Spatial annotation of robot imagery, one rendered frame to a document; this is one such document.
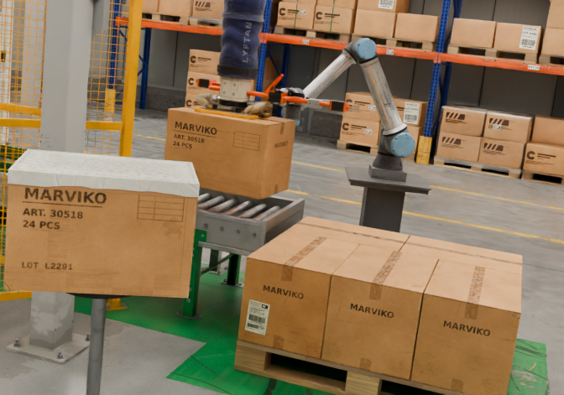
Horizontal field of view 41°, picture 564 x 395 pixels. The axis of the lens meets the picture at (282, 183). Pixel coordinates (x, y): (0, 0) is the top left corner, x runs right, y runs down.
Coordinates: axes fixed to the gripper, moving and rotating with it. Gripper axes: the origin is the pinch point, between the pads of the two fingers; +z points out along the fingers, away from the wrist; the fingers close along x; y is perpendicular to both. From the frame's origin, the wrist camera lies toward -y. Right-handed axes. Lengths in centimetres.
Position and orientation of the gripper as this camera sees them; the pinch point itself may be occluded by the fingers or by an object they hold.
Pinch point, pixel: (281, 97)
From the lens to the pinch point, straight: 408.5
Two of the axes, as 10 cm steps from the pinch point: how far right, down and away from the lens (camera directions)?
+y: -9.5, -1.6, 2.8
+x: 1.1, -9.8, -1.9
